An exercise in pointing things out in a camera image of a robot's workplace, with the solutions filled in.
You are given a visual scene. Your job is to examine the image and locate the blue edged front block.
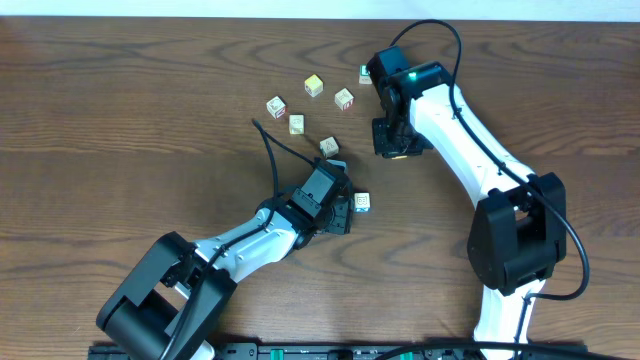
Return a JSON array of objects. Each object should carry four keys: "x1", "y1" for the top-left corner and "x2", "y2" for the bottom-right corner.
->
[{"x1": 319, "y1": 137, "x2": 340, "y2": 158}]

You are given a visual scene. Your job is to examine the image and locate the right black cable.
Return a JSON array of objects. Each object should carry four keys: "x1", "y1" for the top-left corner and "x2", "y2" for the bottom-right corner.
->
[{"x1": 388, "y1": 18, "x2": 591, "y2": 346}]

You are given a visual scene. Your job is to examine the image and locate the blue edged block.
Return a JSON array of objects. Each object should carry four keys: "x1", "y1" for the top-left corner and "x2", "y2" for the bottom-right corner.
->
[
  {"x1": 319, "y1": 137, "x2": 340, "y2": 158},
  {"x1": 354, "y1": 192, "x2": 371, "y2": 213}
]

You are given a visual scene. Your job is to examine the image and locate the yellow top block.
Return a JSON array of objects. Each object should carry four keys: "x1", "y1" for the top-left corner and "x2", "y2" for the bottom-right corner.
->
[{"x1": 304, "y1": 74, "x2": 324, "y2": 97}]

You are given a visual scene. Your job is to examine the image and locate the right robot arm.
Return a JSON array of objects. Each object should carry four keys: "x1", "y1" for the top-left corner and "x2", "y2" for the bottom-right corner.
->
[{"x1": 366, "y1": 46, "x2": 566, "y2": 343}]

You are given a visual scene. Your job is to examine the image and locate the green framed block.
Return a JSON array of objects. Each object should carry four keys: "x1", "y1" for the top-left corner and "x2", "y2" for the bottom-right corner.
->
[{"x1": 359, "y1": 65, "x2": 372, "y2": 85}]

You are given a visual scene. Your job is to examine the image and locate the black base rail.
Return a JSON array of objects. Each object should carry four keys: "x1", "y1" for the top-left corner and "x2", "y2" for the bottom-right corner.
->
[{"x1": 87, "y1": 343, "x2": 588, "y2": 360}]

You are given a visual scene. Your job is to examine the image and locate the red edged left block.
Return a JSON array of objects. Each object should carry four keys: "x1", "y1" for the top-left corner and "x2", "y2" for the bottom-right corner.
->
[{"x1": 266, "y1": 96, "x2": 287, "y2": 119}]

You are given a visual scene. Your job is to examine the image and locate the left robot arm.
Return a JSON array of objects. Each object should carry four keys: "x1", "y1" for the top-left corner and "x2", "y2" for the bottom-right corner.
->
[{"x1": 96, "y1": 192, "x2": 354, "y2": 359}]

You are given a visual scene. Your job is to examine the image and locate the black cable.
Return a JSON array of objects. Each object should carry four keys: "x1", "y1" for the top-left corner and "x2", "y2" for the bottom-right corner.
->
[
  {"x1": 154, "y1": 118, "x2": 321, "y2": 360},
  {"x1": 388, "y1": 18, "x2": 591, "y2": 346}
]

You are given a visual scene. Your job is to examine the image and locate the left black cable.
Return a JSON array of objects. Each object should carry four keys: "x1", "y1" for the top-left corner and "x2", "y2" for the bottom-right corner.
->
[{"x1": 154, "y1": 118, "x2": 321, "y2": 360}]

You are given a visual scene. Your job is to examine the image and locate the red sided center block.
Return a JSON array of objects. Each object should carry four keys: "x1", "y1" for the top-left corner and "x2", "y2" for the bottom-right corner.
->
[{"x1": 334, "y1": 88, "x2": 354, "y2": 111}]

